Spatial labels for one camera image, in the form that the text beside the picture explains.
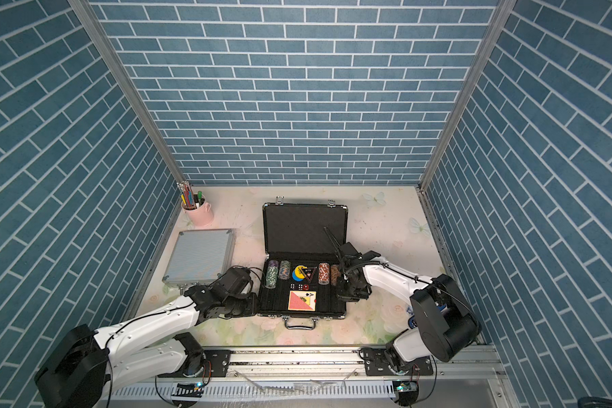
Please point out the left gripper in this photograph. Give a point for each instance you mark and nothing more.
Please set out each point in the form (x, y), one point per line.
(252, 309)

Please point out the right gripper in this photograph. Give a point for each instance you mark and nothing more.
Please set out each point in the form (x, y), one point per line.
(342, 294)

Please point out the silver aluminium poker case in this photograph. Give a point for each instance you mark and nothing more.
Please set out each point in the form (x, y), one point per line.
(199, 257)

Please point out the black poker case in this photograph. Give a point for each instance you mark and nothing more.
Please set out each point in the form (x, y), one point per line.
(300, 234)

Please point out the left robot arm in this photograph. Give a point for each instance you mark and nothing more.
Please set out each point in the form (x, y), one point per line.
(91, 363)

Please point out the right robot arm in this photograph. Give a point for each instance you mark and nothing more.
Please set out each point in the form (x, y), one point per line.
(444, 322)

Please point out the orange blue chip stack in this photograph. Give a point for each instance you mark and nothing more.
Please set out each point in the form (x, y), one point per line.
(334, 275)

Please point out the red white chip stack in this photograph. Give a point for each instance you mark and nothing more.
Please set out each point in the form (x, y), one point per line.
(324, 274)

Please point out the green white chip stack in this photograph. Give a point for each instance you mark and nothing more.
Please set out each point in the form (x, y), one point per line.
(271, 274)

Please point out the pink white card deck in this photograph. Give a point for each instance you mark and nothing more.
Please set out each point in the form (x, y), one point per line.
(302, 301)

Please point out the yellow blue dealer button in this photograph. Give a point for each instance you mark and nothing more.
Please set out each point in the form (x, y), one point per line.
(300, 273)

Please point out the grey chip stack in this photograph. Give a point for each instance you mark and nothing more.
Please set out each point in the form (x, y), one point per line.
(285, 270)

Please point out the blue black handheld device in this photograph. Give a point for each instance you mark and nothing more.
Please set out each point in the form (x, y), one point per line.
(412, 321)

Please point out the pink pen cup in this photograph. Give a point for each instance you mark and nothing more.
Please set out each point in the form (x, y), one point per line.
(200, 216)

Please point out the metal base rail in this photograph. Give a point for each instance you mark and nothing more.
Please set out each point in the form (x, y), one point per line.
(474, 378)

